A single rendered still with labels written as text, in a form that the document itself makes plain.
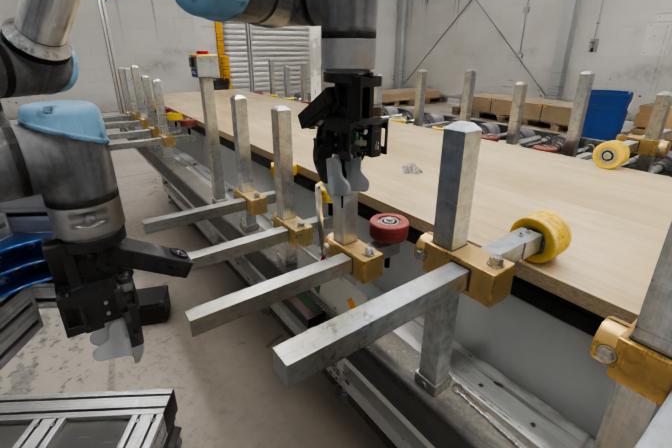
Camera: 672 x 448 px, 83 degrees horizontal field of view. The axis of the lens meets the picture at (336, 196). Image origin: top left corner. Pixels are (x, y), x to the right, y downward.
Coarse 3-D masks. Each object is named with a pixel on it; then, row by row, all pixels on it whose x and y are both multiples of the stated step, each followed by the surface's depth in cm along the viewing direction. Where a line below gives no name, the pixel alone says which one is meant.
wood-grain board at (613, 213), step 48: (192, 96) 291; (432, 144) 144; (480, 144) 144; (384, 192) 96; (432, 192) 96; (480, 192) 96; (528, 192) 96; (576, 192) 96; (624, 192) 96; (480, 240) 72; (576, 240) 72; (624, 240) 72; (576, 288) 58; (624, 288) 57
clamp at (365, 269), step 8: (328, 240) 80; (360, 240) 78; (336, 248) 77; (344, 248) 75; (352, 248) 75; (360, 248) 75; (352, 256) 73; (360, 256) 72; (376, 256) 72; (352, 264) 74; (360, 264) 71; (368, 264) 71; (376, 264) 73; (352, 272) 74; (360, 272) 72; (368, 272) 72; (376, 272) 73; (360, 280) 73; (368, 280) 73
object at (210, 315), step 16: (336, 256) 74; (384, 256) 79; (304, 272) 69; (320, 272) 69; (336, 272) 72; (256, 288) 64; (272, 288) 64; (288, 288) 66; (304, 288) 68; (208, 304) 60; (224, 304) 60; (240, 304) 61; (256, 304) 63; (192, 320) 57; (208, 320) 58; (224, 320) 60; (192, 336) 57
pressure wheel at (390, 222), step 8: (376, 216) 80; (384, 216) 81; (392, 216) 81; (400, 216) 80; (376, 224) 77; (384, 224) 77; (392, 224) 77; (400, 224) 77; (408, 224) 78; (376, 232) 77; (384, 232) 76; (392, 232) 75; (400, 232) 76; (376, 240) 77; (384, 240) 76; (392, 240) 76; (400, 240) 76; (384, 264) 82
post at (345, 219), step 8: (352, 192) 73; (352, 200) 74; (336, 208) 75; (344, 208) 73; (352, 208) 75; (336, 216) 76; (344, 216) 74; (352, 216) 75; (336, 224) 77; (344, 224) 75; (352, 224) 76; (336, 232) 77; (344, 232) 75; (352, 232) 77; (336, 240) 78; (344, 240) 76; (352, 240) 77; (352, 280) 81
